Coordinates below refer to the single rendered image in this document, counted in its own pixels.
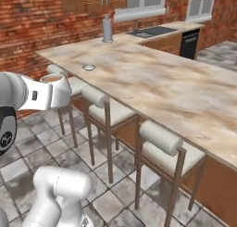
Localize grey paper towel roll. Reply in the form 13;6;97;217
101;14;114;44

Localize black dishwasher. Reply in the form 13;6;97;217
179;28;201;60

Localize white cup of tea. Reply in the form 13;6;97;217
40;73;67;84

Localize wooden counter cupboards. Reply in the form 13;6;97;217
140;32;183;57

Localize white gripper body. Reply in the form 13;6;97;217
50;74;74;110

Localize cream cushioned wooden stool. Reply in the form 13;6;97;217
81;84;140;184
45;63;91;149
133;120;207;227

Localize grey tap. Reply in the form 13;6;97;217
133;19;143;32

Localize white framed window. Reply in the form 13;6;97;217
114;0;168;23
185;0;218;23

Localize dark sink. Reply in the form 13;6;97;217
125;25;179;39

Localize grey saucer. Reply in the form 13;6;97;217
81;63;97;72

